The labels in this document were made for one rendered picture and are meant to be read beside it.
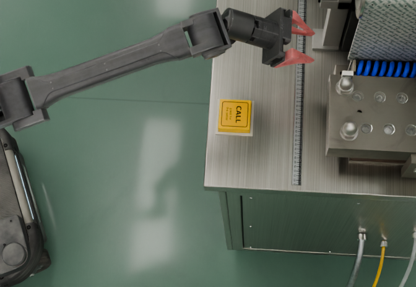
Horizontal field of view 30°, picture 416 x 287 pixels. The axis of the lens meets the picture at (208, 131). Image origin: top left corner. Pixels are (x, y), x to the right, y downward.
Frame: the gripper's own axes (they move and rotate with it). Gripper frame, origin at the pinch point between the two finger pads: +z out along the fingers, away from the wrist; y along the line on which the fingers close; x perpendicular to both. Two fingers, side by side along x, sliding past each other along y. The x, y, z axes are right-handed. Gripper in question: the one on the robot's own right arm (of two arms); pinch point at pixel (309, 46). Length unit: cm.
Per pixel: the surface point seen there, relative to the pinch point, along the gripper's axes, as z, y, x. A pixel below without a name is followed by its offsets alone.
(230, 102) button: -6.1, 7.2, -21.1
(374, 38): 7.5, 0.2, 11.1
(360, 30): 3.4, 0.2, 12.1
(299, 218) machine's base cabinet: 25, 26, -39
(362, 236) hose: 47, 27, -42
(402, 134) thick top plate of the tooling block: 18.9, 16.3, 5.9
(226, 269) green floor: 39, 31, -102
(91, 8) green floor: -8, -61, -130
